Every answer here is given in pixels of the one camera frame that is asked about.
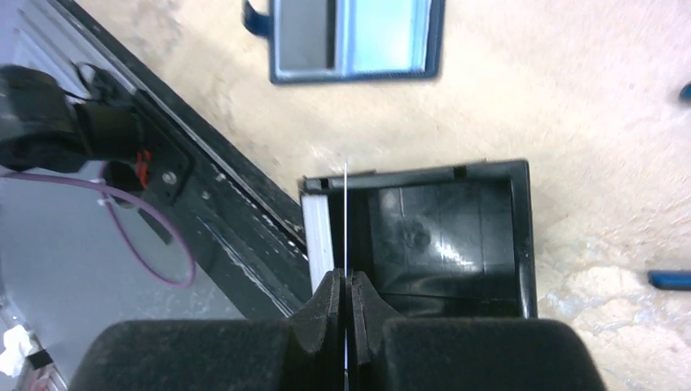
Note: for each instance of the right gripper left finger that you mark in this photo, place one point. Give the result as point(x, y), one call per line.
point(302, 352)

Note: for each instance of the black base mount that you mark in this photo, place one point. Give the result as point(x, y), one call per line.
point(250, 236)

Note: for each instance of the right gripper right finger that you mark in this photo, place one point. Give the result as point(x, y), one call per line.
point(388, 351)

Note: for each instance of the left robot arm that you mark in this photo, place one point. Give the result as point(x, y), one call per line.
point(44, 126)

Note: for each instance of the black plastic tray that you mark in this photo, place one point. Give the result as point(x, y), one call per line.
point(440, 242)

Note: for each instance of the black VIP credit card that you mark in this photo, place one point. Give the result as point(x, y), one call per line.
point(346, 256)

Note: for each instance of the white card in tray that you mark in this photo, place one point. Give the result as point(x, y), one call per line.
point(318, 235)

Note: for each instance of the blue card holder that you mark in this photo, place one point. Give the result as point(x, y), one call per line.
point(338, 41)

